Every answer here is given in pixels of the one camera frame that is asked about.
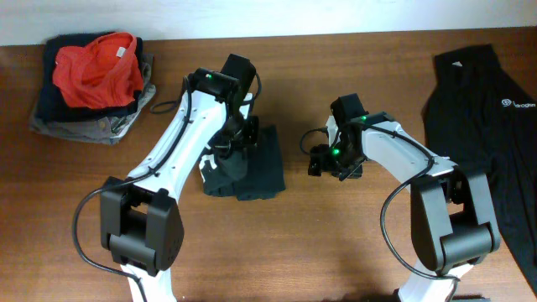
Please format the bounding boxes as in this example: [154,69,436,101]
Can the black garment with white logo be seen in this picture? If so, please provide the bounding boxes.
[423,44,536,288]

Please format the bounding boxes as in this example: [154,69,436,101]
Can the dark green Nike t-shirt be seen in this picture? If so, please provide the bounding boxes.
[199,125,285,201]

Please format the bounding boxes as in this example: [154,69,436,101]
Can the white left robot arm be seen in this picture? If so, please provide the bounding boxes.
[100,54,258,301]

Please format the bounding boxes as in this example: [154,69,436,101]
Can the grey folded garment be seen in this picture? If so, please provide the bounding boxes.
[29,54,156,145]

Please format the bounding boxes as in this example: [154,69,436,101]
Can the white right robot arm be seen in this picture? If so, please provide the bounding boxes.
[307,94,501,301]

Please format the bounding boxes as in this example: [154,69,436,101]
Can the red folded garment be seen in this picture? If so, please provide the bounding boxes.
[52,32,143,110]

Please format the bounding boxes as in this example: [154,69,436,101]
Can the navy folded garment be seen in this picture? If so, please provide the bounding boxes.
[35,32,141,122]

